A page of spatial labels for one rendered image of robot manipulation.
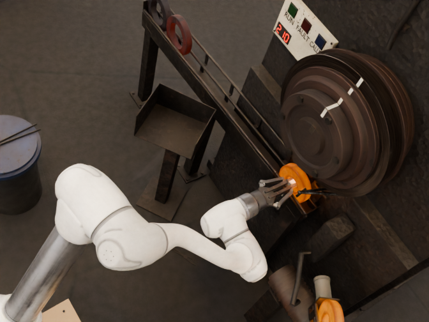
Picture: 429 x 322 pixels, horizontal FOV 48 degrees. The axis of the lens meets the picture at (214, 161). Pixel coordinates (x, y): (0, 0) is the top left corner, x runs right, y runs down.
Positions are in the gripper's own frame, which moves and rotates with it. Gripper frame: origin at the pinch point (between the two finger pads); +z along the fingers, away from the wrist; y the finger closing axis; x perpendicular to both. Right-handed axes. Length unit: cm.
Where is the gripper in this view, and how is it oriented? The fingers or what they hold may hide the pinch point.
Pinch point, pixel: (295, 181)
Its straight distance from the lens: 185.7
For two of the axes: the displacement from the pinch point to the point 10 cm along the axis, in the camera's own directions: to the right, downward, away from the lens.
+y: 5.2, 7.7, -3.7
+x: 1.6, -5.1, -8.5
